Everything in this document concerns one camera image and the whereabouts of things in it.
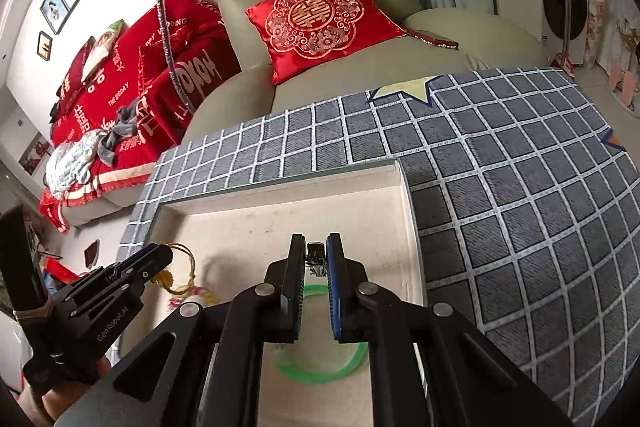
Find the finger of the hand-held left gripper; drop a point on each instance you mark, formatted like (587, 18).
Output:
(142, 252)
(155, 264)

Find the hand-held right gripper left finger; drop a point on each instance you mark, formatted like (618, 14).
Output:
(296, 292)

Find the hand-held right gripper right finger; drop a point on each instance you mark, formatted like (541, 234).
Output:
(334, 292)

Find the small silver ornament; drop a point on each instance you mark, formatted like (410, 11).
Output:
(315, 255)

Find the grey jewelry tray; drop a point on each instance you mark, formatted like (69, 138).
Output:
(250, 227)

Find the person's left hand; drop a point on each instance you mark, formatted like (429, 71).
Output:
(65, 404)

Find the green translucent bangle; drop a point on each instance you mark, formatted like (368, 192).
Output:
(320, 377)

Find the dark upright panel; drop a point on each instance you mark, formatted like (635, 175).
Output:
(20, 257)

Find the light blue crumpled clothing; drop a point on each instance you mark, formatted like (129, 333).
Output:
(70, 162)

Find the grey crumpled cloth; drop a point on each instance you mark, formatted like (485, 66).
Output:
(117, 132)

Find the sofa with red cover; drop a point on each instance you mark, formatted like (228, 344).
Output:
(125, 72)

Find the grey checked tablecloth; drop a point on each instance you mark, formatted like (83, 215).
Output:
(500, 207)

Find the grey-green leather armchair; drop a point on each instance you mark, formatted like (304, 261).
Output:
(350, 92)

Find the white photo pillow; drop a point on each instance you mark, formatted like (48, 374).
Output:
(100, 52)

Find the small framed photo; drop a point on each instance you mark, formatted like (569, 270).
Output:
(45, 45)

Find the framed portrait blue background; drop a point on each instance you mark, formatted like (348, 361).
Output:
(54, 11)

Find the red embroidered cushion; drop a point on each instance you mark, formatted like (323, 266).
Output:
(320, 22)

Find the red beaded trim strip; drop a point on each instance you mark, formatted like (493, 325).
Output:
(432, 39)

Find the grey pole red fittings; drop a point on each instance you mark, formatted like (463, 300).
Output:
(567, 22)

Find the floral cloth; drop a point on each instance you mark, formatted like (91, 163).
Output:
(599, 22)

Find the red photo leaning on wall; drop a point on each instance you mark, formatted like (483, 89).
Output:
(35, 154)

